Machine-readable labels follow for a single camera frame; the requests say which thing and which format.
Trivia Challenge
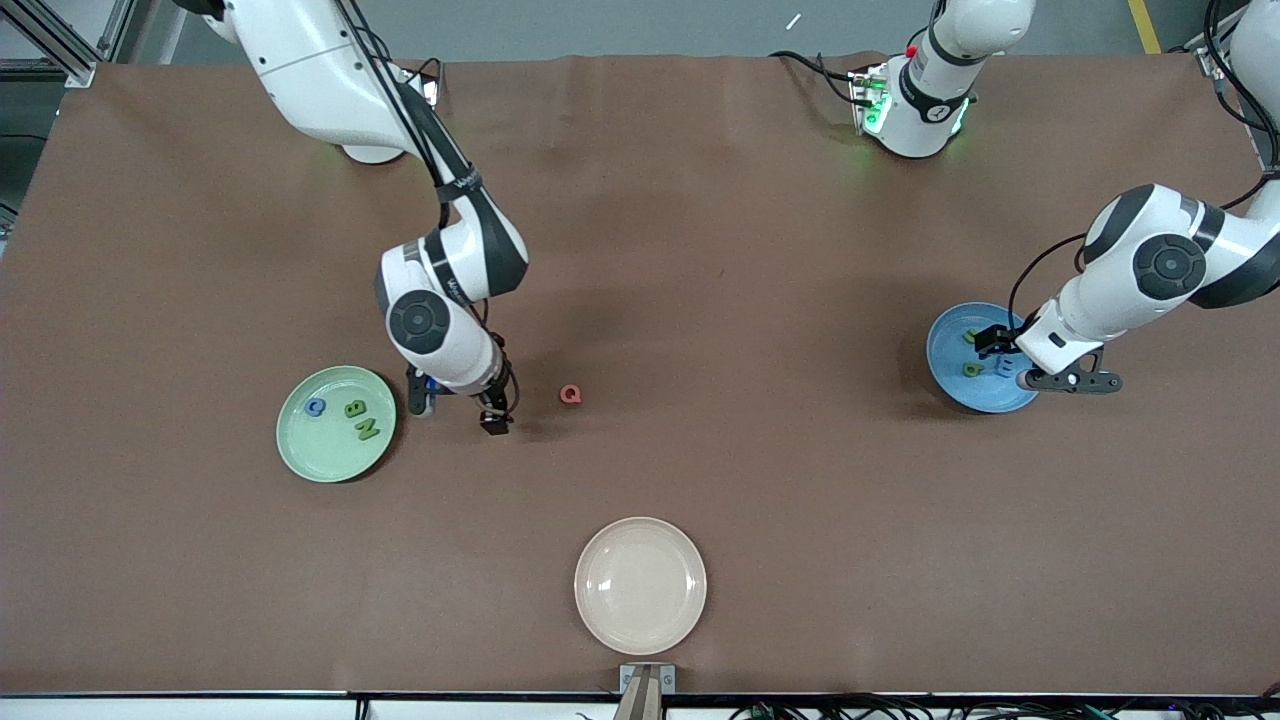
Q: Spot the blue plate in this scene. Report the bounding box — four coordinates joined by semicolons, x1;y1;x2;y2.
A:
925;302;1043;414

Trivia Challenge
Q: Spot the green plate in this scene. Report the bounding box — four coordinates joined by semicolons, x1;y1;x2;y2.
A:
276;365;398;484

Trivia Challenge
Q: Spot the brown table cover sheet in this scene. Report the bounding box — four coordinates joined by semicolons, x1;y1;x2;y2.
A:
0;52;1280;697

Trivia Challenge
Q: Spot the cream plate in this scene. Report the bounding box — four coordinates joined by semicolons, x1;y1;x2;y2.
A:
574;516;708;657

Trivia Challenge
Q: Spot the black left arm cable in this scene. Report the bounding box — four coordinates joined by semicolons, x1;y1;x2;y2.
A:
1008;0;1280;323

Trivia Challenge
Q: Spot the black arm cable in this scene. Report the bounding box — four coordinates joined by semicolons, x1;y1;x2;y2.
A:
340;0;519;423
1008;0;1280;323

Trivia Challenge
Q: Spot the grey bracket with tan beam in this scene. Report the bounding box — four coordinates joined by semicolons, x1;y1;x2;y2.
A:
613;664;676;720

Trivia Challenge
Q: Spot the black base cable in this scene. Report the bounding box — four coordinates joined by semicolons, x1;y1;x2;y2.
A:
768;50;863;107

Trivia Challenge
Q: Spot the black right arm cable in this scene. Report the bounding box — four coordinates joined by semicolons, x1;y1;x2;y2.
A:
340;0;519;423

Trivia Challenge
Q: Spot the black cable bundle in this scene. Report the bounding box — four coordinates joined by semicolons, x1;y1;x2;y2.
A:
730;695;1280;720

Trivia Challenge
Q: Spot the white table edge rail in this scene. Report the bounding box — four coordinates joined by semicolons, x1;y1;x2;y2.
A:
0;692;1280;720

